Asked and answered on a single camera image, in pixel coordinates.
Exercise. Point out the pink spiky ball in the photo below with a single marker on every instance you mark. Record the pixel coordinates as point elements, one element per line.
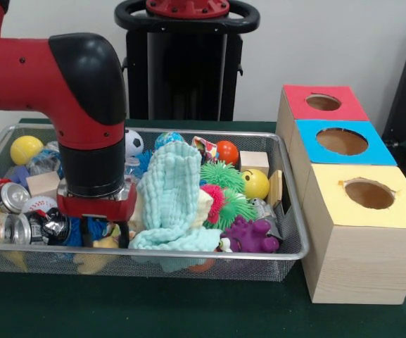
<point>216,202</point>

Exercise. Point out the yellow tennis ball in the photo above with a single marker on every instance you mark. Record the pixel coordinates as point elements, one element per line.
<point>26,149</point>

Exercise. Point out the black and white soccer ball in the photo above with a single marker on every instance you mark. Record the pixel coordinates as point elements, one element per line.
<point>135,142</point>

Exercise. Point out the large blue spiky ball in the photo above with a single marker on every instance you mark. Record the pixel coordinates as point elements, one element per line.
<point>99,229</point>

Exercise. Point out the metal mesh bin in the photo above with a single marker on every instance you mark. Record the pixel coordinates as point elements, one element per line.
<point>48,267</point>

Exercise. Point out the yellow duck plush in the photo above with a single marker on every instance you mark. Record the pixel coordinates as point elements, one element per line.
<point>106,243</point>

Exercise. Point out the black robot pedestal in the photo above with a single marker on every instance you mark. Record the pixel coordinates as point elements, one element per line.
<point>185,77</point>

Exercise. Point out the wooden three-hole box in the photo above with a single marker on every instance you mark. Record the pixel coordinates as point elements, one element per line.
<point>357,260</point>

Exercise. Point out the yellow smiley ball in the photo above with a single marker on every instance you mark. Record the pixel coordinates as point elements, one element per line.
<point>255,183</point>

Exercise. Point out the cream fleece cloth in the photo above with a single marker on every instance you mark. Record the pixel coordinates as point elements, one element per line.
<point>202,211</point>

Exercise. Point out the mint green muslin cloth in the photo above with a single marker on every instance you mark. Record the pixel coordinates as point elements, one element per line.
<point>171,197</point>

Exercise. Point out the purple spiky monster toy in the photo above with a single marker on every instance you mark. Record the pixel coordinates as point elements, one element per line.
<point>252,236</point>

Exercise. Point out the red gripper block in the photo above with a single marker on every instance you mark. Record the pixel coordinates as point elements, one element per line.
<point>97,209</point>

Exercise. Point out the green spiky ball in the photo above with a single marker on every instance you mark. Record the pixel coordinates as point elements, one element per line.
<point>222,174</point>

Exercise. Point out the dark green table cloth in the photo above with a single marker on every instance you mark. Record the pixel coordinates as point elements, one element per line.
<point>153,310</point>

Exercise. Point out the orange-red smooth ball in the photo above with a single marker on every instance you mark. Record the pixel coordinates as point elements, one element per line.
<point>227,151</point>

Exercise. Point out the white baseball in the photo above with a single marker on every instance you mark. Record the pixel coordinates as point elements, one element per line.
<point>41,205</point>

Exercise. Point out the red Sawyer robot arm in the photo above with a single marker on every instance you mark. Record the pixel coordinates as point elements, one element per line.
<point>30,77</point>

